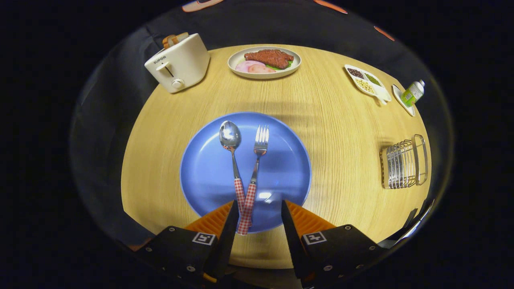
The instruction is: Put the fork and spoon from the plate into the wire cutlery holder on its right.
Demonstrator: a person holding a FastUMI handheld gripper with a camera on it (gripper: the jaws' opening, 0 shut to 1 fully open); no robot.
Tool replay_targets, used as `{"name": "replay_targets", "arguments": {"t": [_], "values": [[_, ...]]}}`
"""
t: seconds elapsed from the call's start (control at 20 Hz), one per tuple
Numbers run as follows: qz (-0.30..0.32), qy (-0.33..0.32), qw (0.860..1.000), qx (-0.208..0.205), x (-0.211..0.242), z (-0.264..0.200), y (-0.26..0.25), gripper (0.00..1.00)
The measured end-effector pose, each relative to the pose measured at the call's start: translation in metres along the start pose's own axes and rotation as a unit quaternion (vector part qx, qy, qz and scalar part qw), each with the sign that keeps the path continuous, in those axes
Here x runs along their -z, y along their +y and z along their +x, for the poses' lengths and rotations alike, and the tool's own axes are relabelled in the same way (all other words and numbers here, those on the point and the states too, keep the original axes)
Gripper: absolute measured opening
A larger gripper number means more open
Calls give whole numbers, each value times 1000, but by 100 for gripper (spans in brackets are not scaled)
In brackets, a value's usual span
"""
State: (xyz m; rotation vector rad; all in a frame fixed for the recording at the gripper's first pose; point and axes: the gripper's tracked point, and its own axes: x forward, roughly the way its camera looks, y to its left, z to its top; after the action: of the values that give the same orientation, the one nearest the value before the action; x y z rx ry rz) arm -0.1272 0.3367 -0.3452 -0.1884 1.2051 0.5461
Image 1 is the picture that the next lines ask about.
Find white coaster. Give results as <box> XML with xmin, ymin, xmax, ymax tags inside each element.
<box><xmin>392</xmin><ymin>84</ymin><xmax>416</xmax><ymax>117</ymax></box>

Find toasted bread slice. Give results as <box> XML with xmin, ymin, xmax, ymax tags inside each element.
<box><xmin>162</xmin><ymin>32</ymin><xmax>189</xmax><ymax>49</ymax></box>

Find metal wire basket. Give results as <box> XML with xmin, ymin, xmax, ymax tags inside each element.
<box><xmin>380</xmin><ymin>134</ymin><xmax>428</xmax><ymax>189</ymax></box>

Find cream white toaster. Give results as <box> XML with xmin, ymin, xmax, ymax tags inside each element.
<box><xmin>144</xmin><ymin>33</ymin><xmax>210</xmax><ymax>94</ymax></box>

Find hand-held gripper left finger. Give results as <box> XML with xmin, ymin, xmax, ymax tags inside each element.
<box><xmin>135</xmin><ymin>199</ymin><xmax>240</xmax><ymax>283</ymax></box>

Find pink ham slices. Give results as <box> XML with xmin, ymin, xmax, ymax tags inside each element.
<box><xmin>235</xmin><ymin>60</ymin><xmax>276</xmax><ymax>74</ymax></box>

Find blue round plate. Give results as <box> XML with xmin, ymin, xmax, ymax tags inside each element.
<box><xmin>179</xmin><ymin>112</ymin><xmax>312</xmax><ymax>234</ymax></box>

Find white divided bean dish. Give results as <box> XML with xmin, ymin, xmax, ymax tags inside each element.
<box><xmin>345</xmin><ymin>64</ymin><xmax>392</xmax><ymax>106</ymax></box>

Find spoon with red checked handle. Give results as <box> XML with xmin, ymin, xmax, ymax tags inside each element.
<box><xmin>219</xmin><ymin>120</ymin><xmax>254</xmax><ymax>228</ymax></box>

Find brown grilled steak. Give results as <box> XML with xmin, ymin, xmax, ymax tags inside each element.
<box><xmin>244</xmin><ymin>49</ymin><xmax>295</xmax><ymax>69</ymax></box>

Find small green label bottle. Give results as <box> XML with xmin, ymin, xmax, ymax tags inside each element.
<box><xmin>401</xmin><ymin>79</ymin><xmax>425</xmax><ymax>107</ymax></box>

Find green lettuce leaf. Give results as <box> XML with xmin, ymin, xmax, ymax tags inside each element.
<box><xmin>265</xmin><ymin>60</ymin><xmax>294</xmax><ymax>71</ymax></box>

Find fork with red checked handle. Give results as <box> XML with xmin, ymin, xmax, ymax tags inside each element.
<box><xmin>237</xmin><ymin>125</ymin><xmax>269</xmax><ymax>235</ymax></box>

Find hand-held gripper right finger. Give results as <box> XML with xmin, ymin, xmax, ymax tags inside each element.
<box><xmin>281</xmin><ymin>199</ymin><xmax>386</xmax><ymax>289</ymax></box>

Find white oval food plate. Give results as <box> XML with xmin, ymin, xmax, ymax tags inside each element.
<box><xmin>228</xmin><ymin>46</ymin><xmax>302</xmax><ymax>79</ymax></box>

